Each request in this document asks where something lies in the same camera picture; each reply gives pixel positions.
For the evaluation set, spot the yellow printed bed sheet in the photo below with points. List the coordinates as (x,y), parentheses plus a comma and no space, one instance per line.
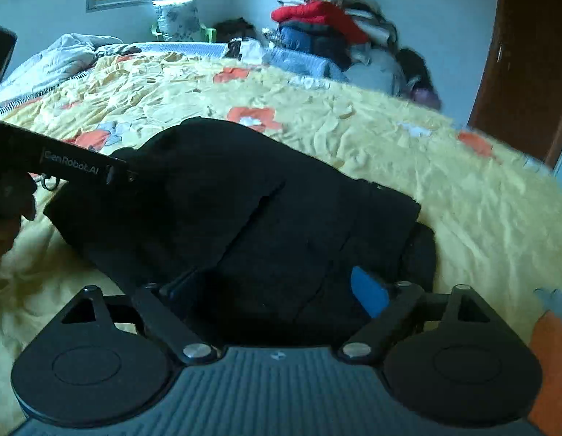
(467,213)

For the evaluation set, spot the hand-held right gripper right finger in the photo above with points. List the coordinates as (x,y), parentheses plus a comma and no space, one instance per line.
(369,291)

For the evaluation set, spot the blue quilted blanket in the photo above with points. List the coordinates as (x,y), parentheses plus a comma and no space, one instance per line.
(303,61)

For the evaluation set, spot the purple cloth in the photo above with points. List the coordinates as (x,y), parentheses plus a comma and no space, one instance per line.
(427,98)

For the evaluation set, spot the black pants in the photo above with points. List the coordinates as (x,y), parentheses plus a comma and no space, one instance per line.
(285,236)

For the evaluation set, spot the green plastic chair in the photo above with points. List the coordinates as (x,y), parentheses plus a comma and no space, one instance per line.
(209,34)

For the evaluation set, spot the white crumpled duvet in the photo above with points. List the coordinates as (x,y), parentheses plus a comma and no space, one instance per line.
(58,61)

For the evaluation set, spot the pile of clothes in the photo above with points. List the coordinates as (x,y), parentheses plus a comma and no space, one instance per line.
(349,22)

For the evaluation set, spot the red puffer jacket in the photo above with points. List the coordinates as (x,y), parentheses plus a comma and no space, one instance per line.
(317,14)

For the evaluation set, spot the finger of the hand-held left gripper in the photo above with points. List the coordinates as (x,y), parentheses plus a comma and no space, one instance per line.
(122,174)

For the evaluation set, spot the floral pillow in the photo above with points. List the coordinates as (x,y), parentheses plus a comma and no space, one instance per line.
(177,17)

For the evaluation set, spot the dark cloth heap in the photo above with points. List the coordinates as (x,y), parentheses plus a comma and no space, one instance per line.
(233,29)

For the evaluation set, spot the black white patterned cloth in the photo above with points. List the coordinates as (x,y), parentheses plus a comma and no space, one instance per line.
(245,49)

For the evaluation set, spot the brown wooden door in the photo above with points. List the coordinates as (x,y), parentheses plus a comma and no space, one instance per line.
(522,54)

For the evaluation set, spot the person's left hand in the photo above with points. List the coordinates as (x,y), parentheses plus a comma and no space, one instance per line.
(4,245)

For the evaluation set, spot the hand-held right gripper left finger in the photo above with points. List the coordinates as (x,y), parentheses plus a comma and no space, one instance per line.
(176,291)

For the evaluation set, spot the grey bag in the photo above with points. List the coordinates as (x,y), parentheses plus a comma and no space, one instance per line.
(376,70)

